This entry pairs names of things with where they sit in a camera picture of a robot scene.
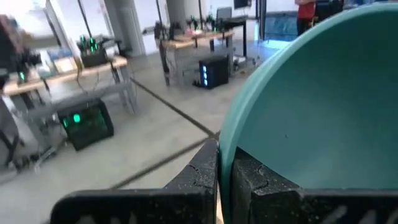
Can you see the person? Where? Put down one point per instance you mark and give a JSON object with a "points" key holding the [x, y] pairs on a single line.
{"points": [[306, 12]]}

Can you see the black device green lights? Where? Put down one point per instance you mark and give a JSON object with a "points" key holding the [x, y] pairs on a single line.
{"points": [[93, 56]]}

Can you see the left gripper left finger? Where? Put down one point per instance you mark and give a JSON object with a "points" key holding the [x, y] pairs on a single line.
{"points": [[140, 207]]}

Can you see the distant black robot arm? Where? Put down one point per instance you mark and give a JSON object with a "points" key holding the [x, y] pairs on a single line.
{"points": [[15, 53]]}

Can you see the black computer green light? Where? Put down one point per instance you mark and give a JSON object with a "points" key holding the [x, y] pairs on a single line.
{"points": [[90, 130]]}

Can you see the large teal green bowl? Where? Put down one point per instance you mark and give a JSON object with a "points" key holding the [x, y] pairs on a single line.
{"points": [[326, 109]]}

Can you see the black computer blue lights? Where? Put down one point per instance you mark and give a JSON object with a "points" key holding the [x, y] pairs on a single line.
{"points": [[217, 71]]}

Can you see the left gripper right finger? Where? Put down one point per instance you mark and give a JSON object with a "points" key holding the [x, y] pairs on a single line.
{"points": [[311, 207]]}

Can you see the wood-top workbench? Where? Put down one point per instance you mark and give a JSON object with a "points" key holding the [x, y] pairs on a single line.
{"points": [[62, 76], [199, 37]]}

